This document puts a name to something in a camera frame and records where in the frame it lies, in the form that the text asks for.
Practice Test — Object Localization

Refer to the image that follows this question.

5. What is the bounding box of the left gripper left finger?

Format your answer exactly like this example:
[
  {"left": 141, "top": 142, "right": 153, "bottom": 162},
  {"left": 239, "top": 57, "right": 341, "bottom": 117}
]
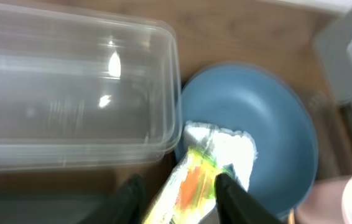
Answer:
[{"left": 82, "top": 174, "right": 146, "bottom": 224}]

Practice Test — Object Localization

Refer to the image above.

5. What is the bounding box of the clear plastic bin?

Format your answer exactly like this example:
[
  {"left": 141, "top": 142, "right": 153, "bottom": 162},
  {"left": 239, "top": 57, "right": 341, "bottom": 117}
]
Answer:
[{"left": 0, "top": 3, "right": 182, "bottom": 171}]

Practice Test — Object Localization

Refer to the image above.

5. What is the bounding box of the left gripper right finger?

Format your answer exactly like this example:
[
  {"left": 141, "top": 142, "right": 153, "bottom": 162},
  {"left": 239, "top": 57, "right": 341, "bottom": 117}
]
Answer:
[{"left": 215, "top": 173, "right": 282, "bottom": 224}]

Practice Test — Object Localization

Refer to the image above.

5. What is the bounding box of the dark blue bowl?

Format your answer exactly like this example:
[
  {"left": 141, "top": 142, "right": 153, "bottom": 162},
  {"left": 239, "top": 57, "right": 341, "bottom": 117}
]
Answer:
[{"left": 181, "top": 63, "right": 318, "bottom": 220}]

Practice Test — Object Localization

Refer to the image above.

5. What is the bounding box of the white tissue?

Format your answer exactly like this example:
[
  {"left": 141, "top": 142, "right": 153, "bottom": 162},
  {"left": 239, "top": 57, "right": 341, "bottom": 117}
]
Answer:
[{"left": 183, "top": 121, "right": 257, "bottom": 191}]

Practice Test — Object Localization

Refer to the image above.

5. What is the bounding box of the grey dishwasher rack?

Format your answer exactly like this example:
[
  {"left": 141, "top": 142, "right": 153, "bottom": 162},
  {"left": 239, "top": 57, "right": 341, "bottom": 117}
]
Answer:
[{"left": 312, "top": 0, "right": 352, "bottom": 175}]

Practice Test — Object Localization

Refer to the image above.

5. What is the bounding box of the black plastic tray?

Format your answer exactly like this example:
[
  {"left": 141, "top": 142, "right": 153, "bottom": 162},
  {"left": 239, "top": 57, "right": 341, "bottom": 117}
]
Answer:
[{"left": 0, "top": 194, "right": 123, "bottom": 224}]

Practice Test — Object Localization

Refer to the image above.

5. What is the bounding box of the white pink cup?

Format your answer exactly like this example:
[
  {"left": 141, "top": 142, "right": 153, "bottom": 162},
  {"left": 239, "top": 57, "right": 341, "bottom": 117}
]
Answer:
[{"left": 294, "top": 175, "right": 352, "bottom": 224}]

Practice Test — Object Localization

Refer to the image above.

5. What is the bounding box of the brown serving tray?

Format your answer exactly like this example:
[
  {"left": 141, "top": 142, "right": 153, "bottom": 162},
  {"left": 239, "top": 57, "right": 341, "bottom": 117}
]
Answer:
[{"left": 298, "top": 90, "right": 352, "bottom": 180}]

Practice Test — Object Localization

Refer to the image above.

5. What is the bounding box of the yellow green snack wrapper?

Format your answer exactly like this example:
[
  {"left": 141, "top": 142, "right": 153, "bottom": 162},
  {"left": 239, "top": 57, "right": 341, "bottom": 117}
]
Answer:
[{"left": 142, "top": 147, "right": 233, "bottom": 224}]

